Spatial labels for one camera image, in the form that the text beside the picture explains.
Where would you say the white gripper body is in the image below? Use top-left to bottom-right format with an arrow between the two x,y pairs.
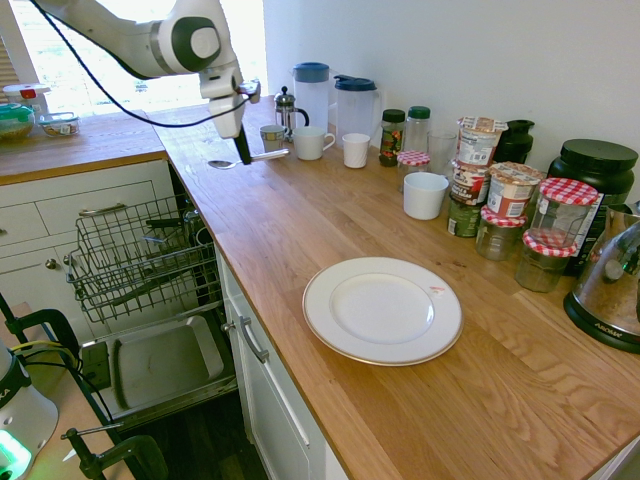
207,94 -> 247,141

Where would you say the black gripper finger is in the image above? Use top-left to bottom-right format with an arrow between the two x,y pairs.
233,123 -> 253,167

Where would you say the metal spoon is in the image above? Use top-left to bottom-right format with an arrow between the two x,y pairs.
207,148 -> 292,171

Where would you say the stainless dishwasher door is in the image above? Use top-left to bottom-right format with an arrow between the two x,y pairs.
78,313 -> 240,427

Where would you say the small white patterned cup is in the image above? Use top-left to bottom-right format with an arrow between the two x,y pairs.
258,124 -> 290,154

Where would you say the glass French press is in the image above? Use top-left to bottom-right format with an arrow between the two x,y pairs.
273,85 -> 311,145

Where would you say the large white mug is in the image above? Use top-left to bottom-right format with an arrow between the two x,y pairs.
291,125 -> 337,162

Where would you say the plastic pitcher light blue lid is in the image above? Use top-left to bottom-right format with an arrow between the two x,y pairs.
291,61 -> 332,134

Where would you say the white ribbed cup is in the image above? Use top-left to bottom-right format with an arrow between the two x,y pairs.
341,132 -> 372,170

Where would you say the plastic pitcher dark teal lid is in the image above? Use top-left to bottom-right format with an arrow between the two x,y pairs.
333,74 -> 384,147

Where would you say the dark coffee jar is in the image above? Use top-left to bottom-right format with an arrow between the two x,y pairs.
378,108 -> 407,168

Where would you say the small clear food container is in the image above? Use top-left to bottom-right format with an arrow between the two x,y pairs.
38,111 -> 82,139

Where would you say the glass jar red checkered lid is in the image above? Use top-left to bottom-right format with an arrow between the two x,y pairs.
513,231 -> 579,294
528,176 -> 600,250
474,204 -> 529,263
396,150 -> 432,195

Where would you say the clear jar green lid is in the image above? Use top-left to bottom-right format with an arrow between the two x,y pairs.
404,105 -> 433,154

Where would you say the plain white cup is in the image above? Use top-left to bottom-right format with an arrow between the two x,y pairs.
402,172 -> 450,222

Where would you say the clear glass tumbler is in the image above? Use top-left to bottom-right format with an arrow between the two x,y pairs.
426,129 -> 459,177

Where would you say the food container red clip lid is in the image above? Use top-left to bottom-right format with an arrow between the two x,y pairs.
1,83 -> 52,117

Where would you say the bowl with green lid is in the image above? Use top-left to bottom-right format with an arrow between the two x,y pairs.
0,102 -> 37,145

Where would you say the white plate with gold rim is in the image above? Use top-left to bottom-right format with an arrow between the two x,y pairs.
301,255 -> 465,368

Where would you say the yoghurt cup chocolate print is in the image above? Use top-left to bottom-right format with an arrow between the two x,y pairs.
451,158 -> 492,207

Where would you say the green tin can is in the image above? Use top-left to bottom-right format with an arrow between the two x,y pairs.
446,193 -> 484,239

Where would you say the yoghurt cup white label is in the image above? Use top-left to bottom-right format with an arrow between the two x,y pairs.
456,115 -> 510,167

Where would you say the black C-clamp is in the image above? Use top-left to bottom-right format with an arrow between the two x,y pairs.
0,291 -> 82,362
59,421 -> 170,480

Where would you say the black shaker bottle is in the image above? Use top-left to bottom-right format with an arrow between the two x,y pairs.
493,119 -> 537,166

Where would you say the large black protein tub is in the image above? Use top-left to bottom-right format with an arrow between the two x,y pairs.
546,138 -> 640,277

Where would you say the stainless electric kettle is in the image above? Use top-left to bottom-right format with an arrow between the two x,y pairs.
562,200 -> 640,355

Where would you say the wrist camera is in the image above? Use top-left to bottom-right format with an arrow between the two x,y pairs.
238,79 -> 263,105

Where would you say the metal drawer handle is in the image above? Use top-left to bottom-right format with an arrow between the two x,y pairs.
77,201 -> 130,218
237,315 -> 272,365

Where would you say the wire dishwasher rack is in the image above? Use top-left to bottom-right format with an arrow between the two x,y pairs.
66,193 -> 225,327

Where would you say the yellow cable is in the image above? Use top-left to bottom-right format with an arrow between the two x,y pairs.
8,338 -> 77,362

